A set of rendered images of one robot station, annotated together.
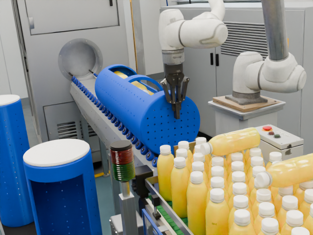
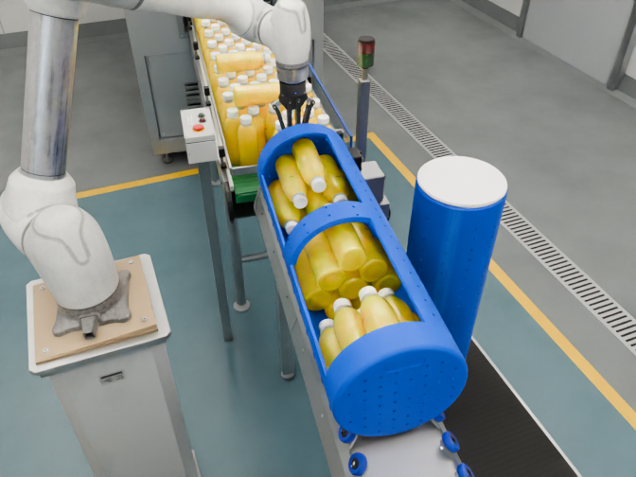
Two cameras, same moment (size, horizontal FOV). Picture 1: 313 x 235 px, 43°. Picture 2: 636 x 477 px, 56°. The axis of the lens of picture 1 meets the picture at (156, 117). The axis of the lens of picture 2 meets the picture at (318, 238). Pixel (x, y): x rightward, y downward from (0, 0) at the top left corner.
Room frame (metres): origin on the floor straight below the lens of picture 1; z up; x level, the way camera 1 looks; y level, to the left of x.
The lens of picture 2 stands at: (3.17, 0.14, 2.09)
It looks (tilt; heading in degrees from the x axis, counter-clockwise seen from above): 40 degrees down; 186
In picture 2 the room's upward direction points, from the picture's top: straight up
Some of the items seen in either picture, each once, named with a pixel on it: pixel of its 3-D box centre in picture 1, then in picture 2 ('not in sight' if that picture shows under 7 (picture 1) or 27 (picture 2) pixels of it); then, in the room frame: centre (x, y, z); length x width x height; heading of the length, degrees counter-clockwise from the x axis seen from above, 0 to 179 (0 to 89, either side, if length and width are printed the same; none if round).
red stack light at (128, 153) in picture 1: (121, 153); (365, 45); (1.02, 0.10, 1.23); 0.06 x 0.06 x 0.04
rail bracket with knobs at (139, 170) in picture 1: (143, 181); (347, 165); (1.40, 0.07, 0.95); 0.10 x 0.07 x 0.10; 110
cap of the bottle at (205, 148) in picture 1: (205, 148); not in sight; (1.22, -0.15, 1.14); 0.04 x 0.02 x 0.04; 21
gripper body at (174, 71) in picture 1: (174, 73); (292, 93); (1.61, -0.09, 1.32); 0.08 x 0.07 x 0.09; 110
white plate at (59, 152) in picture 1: (57, 151); (461, 180); (1.58, 0.43, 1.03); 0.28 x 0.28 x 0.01
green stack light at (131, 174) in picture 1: (123, 168); (365, 58); (1.02, 0.10, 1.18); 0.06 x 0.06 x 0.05
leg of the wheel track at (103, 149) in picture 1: (102, 145); not in sight; (3.44, 0.52, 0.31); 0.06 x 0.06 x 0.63; 20
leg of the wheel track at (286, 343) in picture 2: not in sight; (285, 325); (1.59, -0.15, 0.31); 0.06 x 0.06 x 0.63; 20
